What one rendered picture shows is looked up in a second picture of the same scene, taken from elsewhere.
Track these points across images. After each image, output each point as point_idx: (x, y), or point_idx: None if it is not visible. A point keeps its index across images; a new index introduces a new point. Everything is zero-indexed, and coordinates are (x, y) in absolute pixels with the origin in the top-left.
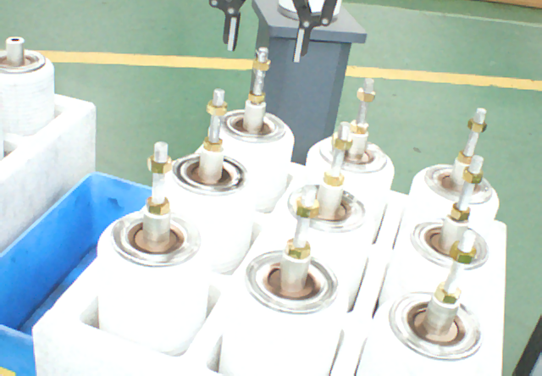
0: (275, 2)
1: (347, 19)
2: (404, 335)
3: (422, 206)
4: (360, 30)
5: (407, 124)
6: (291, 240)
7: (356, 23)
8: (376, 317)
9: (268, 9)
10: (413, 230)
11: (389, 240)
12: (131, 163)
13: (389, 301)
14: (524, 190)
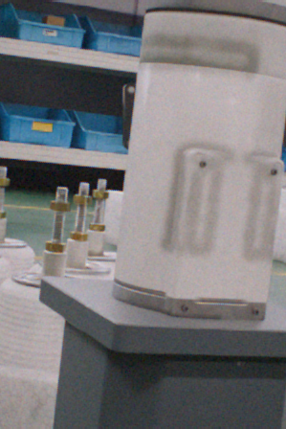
0: (276, 319)
1: (88, 293)
2: (18, 240)
3: None
4: (56, 280)
5: None
6: (102, 224)
7: (64, 288)
8: (33, 253)
9: (273, 307)
10: None
11: None
12: None
13: (24, 250)
14: None
